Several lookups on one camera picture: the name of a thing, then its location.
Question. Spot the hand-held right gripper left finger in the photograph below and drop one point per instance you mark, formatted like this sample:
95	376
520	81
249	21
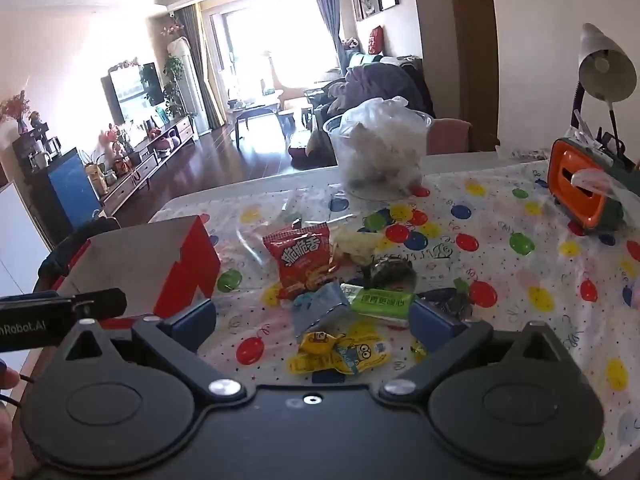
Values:
192	322

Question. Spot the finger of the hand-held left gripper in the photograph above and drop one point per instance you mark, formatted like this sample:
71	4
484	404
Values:
102	302

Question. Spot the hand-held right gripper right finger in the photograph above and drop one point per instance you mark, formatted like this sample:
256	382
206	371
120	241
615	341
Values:
432	325

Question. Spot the dark foil snack packet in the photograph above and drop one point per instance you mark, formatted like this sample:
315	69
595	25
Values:
450	300

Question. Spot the red cardboard box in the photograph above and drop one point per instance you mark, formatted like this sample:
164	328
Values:
125	265

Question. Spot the green snack packet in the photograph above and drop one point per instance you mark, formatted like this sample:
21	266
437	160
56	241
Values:
380	302

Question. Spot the red-brown foil cookie packet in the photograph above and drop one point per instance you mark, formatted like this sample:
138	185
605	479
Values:
390	272

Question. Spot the yellow cartoon snack packet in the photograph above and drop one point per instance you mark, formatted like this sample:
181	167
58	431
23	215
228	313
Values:
365	352
317	345

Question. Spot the pale yellow snack packet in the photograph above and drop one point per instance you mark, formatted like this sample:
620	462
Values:
355	245

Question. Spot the grey-blue snack packet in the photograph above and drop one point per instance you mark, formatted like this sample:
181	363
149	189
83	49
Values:
315	310

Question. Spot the red snack packet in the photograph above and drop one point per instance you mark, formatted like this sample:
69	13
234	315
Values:
300	260

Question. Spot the person's left hand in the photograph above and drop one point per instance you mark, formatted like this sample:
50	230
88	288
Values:
6	377

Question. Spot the white cabinet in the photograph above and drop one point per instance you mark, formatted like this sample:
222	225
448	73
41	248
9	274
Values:
15	270

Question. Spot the black garment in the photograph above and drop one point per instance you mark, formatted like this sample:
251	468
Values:
65	250

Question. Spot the balloon print tablecloth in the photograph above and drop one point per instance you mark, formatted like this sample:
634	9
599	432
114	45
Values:
500	270

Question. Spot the blue cabinet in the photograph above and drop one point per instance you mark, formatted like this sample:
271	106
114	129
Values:
70	190

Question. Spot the clear plastic wrap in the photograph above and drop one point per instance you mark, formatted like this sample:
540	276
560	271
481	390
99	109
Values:
260	225

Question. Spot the wooden television cabinet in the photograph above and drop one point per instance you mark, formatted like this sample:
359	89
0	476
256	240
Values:
150	160

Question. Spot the black coffee machine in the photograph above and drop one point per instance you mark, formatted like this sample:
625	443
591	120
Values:
37	147

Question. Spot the clear bag with white contents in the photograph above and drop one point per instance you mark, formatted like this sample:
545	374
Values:
380	145

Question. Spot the pink chair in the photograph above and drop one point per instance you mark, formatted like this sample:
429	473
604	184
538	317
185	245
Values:
450	137

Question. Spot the orange tissue holder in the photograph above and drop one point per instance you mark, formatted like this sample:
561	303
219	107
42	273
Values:
580	185

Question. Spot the dark pet bed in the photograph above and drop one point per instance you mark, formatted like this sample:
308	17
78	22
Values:
310	155

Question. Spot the pink flower vase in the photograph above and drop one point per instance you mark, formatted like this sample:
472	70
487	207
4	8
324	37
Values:
15	110

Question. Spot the television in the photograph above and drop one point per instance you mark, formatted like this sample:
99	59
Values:
132	92

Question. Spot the clear plastic tub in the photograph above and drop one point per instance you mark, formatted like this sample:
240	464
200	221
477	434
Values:
332	132

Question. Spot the coffee table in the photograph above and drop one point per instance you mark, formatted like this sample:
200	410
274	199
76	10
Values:
255	110

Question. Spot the green potted plant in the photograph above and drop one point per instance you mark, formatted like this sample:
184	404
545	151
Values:
173	85

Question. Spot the white standing air conditioner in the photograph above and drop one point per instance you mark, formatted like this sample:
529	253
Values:
185	85

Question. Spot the grey garment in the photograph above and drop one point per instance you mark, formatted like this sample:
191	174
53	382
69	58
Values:
375	85

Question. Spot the grey curtain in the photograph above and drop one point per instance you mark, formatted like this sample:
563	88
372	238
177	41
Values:
200	60
327	15

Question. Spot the wooden door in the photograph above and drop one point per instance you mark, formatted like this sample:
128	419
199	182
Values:
460	50

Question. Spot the red cushion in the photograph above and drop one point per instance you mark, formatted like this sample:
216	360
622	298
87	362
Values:
375	40

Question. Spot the white desk lamp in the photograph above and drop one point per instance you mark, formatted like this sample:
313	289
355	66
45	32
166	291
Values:
602	67

